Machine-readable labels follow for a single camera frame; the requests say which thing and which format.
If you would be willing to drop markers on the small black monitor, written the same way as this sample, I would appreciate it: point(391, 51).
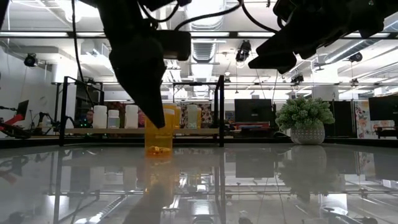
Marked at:
point(22, 107)

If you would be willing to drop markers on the green potted plant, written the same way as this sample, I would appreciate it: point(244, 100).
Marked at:
point(304, 112)

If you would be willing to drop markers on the black monitor screen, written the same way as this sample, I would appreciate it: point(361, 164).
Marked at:
point(253, 110)
point(384, 107)

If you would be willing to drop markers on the small teal medicine bottle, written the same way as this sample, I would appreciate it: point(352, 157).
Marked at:
point(192, 118)

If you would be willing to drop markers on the black ceiling spotlight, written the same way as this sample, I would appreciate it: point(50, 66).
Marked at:
point(356, 57)
point(31, 60)
point(243, 51)
point(298, 78)

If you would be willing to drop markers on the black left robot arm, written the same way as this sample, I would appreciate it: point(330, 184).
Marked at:
point(2, 9)

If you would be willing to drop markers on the person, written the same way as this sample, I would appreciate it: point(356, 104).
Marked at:
point(89, 116)

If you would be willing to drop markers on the red and black machine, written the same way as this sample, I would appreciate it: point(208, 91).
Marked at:
point(14, 119)

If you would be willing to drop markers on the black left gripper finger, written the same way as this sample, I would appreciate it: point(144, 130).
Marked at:
point(140, 77)

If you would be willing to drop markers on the floral patterned panel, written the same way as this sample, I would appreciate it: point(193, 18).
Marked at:
point(207, 115)
point(363, 124)

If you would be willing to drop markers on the black equipment rack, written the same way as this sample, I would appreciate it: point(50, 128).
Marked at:
point(85, 99)

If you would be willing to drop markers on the white plastic medicine bottle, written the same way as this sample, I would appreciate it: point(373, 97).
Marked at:
point(130, 119)
point(100, 118)

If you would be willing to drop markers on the clear medicine bottle white cap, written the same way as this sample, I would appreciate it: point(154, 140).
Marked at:
point(113, 121)

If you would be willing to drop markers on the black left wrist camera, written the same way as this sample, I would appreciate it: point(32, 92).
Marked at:
point(177, 45)

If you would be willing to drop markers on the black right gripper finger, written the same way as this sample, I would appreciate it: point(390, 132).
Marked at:
point(276, 62)
point(283, 43)

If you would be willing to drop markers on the wooden shelf with black frame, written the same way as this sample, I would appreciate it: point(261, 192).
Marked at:
point(93, 131)

